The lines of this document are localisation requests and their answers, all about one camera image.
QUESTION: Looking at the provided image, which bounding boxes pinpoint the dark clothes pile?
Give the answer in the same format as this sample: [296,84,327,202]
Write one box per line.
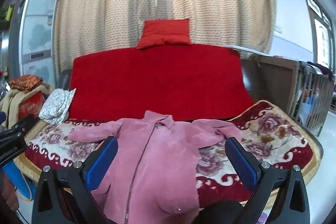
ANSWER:
[307,61,336,83]

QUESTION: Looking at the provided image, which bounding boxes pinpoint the beige coat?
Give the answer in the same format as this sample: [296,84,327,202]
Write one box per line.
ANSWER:
[0,84,51,128]

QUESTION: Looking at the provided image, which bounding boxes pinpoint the red pillow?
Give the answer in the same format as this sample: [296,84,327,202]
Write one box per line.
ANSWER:
[136,19,192,50]

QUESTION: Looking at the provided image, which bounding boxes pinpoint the person's dark pants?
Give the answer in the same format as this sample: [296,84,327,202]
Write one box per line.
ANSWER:
[199,200,244,224]

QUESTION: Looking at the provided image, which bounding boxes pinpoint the floral plush blanket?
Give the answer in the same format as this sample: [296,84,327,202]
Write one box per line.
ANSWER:
[14,100,324,210]

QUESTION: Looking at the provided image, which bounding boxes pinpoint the white floral print refrigerator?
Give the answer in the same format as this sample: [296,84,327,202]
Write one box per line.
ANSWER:
[8,0,59,83]

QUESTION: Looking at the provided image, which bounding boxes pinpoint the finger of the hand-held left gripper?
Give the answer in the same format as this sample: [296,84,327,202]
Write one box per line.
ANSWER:
[7,116,30,135]

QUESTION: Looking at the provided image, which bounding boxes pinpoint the red plush blanket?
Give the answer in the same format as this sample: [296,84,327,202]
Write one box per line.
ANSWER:
[69,43,255,122]

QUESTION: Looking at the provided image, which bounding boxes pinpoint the dotted beige curtain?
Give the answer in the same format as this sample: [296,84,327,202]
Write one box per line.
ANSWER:
[49,0,277,80]

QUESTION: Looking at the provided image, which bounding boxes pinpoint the white patterned cloth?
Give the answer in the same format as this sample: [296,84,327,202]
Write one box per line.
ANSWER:
[39,88,76,125]

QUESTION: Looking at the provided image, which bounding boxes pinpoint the wooden crib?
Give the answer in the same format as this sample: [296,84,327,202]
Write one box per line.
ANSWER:
[247,53,336,136]

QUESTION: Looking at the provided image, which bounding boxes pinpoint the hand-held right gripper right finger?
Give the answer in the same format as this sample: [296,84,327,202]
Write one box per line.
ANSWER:
[225,136,311,224]

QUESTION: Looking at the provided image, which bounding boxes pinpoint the pink corduroy jacket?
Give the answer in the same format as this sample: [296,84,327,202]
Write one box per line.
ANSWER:
[68,110,243,224]

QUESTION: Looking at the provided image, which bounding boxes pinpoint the white board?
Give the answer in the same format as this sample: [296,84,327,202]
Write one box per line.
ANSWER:
[223,44,282,58]

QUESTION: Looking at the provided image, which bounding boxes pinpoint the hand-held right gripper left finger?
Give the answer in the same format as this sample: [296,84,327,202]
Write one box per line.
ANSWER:
[31,136,118,224]

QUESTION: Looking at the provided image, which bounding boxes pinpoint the wooden framed window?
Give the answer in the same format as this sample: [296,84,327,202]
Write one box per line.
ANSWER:
[299,0,336,67]

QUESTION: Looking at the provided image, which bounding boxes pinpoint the orange patterned cloth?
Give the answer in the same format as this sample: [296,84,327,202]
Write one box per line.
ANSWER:
[10,75,44,91]

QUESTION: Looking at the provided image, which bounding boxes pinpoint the blue bag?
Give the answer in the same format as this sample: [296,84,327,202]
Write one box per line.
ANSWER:
[5,158,36,201]

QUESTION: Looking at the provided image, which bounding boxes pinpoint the red cardboard box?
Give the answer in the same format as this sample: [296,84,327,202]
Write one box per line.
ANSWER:
[18,93,46,119]

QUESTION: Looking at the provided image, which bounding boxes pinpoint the person's left forearm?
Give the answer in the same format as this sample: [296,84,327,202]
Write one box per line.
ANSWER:
[0,170,20,211]

